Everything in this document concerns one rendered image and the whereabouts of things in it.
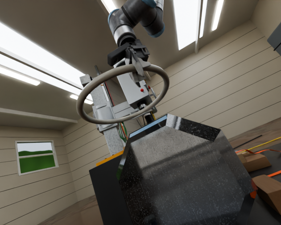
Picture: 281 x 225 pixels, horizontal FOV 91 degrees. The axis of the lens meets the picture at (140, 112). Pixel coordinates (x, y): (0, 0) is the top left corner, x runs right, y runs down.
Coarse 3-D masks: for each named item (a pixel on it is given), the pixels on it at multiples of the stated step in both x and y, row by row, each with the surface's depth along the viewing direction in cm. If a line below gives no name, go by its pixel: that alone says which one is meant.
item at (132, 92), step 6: (120, 78) 141; (126, 78) 139; (120, 84) 139; (126, 84) 137; (132, 84) 136; (126, 90) 136; (132, 90) 134; (138, 90) 133; (144, 90) 131; (126, 96) 134; (132, 96) 133; (138, 96) 131; (144, 96) 130; (150, 96) 144; (132, 102) 132; (138, 102) 136; (144, 102) 135
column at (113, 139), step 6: (96, 90) 214; (102, 90) 214; (96, 96) 210; (102, 96) 210; (96, 102) 207; (102, 102) 207; (108, 132) 192; (114, 132) 192; (108, 138) 189; (114, 138) 189; (120, 138) 204; (108, 144) 186; (114, 144) 187; (120, 144) 187; (114, 150) 184; (120, 150) 184
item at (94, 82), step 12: (108, 72) 50; (120, 72) 50; (156, 72) 58; (96, 84) 51; (168, 84) 71; (84, 96) 55; (144, 108) 91; (96, 120) 78; (108, 120) 86; (120, 120) 90
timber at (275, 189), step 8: (264, 176) 102; (256, 184) 96; (264, 184) 92; (272, 184) 88; (280, 184) 84; (264, 192) 85; (272, 192) 81; (280, 192) 80; (264, 200) 94; (272, 200) 80; (280, 200) 79; (280, 208) 78
